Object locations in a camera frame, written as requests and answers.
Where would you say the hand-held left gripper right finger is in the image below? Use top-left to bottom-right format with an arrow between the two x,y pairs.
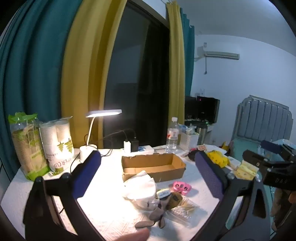
194,151 -> 271,241

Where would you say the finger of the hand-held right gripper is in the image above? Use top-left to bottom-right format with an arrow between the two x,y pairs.
261,140 -> 284,154
242,150 -> 270,170

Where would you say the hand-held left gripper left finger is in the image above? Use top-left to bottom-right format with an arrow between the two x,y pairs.
23,150 -> 102,241

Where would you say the pink plush toy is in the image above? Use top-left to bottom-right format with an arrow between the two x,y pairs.
171,181 -> 193,196

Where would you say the clear plastic bag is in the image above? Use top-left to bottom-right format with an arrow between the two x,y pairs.
166,199 -> 200,228

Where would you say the white plastic bag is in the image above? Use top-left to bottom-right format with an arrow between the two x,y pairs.
122,170 -> 158,210

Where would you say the brown cardboard box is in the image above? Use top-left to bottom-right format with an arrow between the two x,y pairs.
121,153 -> 186,183

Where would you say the grey plush toy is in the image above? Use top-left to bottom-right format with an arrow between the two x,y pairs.
135,195 -> 172,229

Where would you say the person's left hand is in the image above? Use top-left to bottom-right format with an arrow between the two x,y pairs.
114,228 -> 149,241

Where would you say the yellow face mask pack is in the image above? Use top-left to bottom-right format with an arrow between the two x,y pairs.
236,161 -> 259,180

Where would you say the teal bed sheet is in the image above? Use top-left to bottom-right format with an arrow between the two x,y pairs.
228,138 -> 296,193

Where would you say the yellow plush toy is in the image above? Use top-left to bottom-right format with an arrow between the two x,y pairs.
206,150 -> 230,168

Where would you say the white desk lamp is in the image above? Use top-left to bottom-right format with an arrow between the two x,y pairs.
80,109 -> 122,163

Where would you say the grey padded headboard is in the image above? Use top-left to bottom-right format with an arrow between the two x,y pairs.
236,95 -> 294,144

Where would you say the white plastic basket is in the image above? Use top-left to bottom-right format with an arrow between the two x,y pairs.
179,132 -> 200,151

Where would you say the white paper cup pack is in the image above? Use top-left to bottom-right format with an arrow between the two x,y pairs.
39,116 -> 75,174

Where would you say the steel thermos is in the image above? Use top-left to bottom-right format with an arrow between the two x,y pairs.
196,123 -> 208,145

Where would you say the clear water bottle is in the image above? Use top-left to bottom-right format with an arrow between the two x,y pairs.
165,117 -> 179,154

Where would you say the green paper cup pack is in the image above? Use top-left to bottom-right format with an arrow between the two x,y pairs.
8,112 -> 51,181

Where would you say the white power strip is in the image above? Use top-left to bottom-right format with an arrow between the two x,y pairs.
137,146 -> 155,155

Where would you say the black water dispenser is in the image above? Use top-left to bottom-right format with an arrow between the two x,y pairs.
185,95 -> 220,126

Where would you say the wide yellow curtain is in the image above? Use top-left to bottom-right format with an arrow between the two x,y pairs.
60,0 -> 127,149

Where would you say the white air conditioner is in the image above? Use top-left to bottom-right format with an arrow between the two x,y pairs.
203,50 -> 240,61

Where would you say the dark glass window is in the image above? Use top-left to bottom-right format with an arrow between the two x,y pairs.
103,5 -> 171,149

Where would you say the narrow yellow curtain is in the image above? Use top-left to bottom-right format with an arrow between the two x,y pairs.
166,1 -> 186,149

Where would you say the wide teal curtain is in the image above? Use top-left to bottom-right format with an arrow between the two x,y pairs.
0,0 -> 84,178

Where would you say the narrow teal curtain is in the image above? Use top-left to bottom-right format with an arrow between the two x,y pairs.
180,14 -> 195,97

